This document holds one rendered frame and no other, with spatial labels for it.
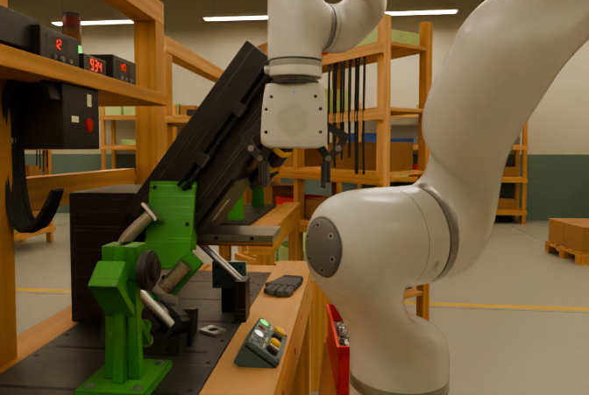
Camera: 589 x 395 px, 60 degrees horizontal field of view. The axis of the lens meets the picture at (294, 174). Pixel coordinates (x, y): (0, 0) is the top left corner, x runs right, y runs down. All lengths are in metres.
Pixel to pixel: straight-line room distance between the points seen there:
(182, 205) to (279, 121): 0.54
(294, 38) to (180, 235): 0.63
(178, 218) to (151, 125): 0.88
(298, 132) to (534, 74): 0.38
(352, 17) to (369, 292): 0.45
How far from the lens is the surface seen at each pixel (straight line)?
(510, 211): 9.92
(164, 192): 1.27
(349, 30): 0.83
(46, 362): 1.26
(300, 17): 0.78
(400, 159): 3.96
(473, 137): 0.52
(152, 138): 2.08
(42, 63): 1.18
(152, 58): 2.11
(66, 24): 1.62
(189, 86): 10.72
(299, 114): 0.77
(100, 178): 1.84
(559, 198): 10.84
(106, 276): 0.97
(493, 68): 0.49
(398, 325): 0.57
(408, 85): 10.23
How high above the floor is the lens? 1.35
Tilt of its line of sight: 3 degrees down
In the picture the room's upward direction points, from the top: straight up
